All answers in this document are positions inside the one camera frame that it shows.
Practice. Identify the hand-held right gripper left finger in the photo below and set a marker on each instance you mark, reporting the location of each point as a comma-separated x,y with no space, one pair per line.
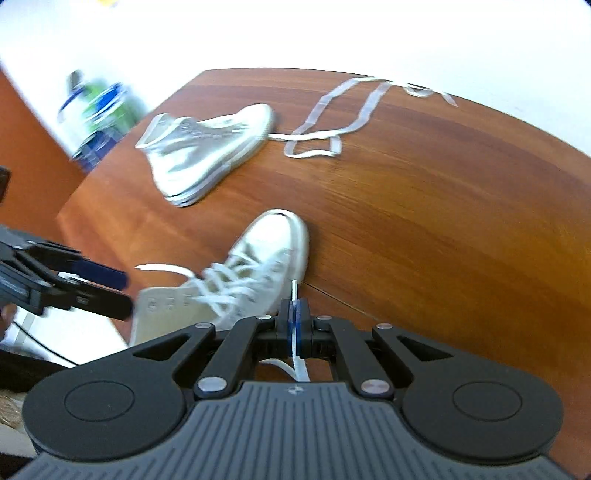
285,323

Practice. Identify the cream high-top canvas shoe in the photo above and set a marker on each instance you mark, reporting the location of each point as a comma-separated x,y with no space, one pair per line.
268,244

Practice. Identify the loose white shoelace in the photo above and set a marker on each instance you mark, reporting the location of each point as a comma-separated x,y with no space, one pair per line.
314,136

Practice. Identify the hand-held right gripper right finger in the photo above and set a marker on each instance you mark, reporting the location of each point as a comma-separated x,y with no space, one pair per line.
305,323

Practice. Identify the round woven button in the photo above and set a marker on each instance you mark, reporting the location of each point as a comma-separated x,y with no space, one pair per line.
9,410

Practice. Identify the brown wooden cabinet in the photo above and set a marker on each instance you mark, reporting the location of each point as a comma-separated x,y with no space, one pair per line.
27,161

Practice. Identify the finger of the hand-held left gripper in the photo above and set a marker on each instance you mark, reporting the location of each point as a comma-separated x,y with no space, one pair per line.
111,307
101,277

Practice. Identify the white unlaced high-top shoe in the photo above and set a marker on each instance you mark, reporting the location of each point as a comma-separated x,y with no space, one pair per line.
184,166

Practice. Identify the white threaded shoelace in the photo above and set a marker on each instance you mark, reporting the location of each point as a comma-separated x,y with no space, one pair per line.
300,369

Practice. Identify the black chair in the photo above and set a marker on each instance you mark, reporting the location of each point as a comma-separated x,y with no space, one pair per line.
23,369

